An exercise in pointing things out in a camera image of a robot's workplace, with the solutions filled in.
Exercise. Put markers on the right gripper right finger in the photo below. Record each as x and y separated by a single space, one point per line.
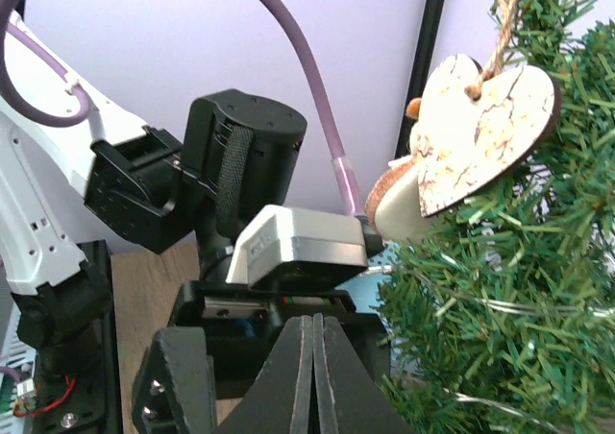
347 399

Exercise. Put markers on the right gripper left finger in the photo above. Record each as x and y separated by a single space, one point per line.
279 400

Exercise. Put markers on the blue plastic basket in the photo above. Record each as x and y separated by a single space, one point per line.
364 288

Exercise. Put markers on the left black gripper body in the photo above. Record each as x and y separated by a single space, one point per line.
242 326

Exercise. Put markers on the gingerbread figure ornament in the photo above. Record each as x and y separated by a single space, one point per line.
393 205

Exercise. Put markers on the brown heart ornament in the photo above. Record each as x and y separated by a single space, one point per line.
476 123

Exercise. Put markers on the black aluminium front rail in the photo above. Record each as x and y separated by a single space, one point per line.
71 327

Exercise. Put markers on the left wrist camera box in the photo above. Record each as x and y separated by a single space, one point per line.
299 250

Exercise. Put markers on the black frame post left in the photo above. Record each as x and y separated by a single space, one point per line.
424 48

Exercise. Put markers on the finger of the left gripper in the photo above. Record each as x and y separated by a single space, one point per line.
173 391

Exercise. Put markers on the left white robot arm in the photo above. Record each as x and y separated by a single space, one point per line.
237 156

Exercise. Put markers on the small green christmas tree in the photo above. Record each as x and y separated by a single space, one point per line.
504 313

